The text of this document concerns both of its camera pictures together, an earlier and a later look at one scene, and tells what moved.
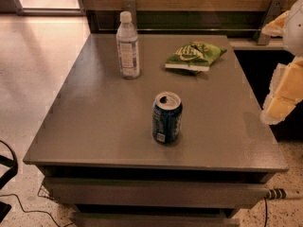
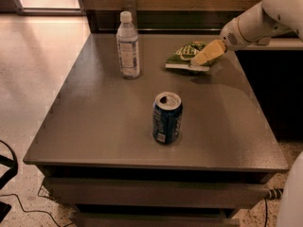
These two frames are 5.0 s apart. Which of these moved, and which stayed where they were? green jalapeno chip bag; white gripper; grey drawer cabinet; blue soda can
Moved: white gripper
Stayed: green jalapeno chip bag; blue soda can; grey drawer cabinet
